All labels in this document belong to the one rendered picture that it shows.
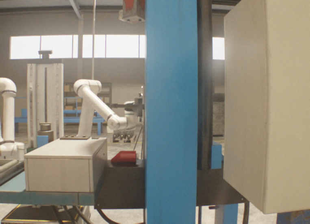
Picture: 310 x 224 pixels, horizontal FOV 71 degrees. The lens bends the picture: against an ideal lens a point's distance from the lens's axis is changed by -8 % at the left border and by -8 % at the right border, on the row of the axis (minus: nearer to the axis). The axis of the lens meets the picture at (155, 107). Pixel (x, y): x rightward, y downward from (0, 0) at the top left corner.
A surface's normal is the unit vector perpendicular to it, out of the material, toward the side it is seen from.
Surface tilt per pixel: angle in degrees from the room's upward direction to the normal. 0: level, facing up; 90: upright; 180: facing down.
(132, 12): 90
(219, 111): 90
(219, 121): 90
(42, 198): 90
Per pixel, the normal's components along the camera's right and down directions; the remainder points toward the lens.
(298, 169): 0.07, 0.03
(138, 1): 0.86, 0.01
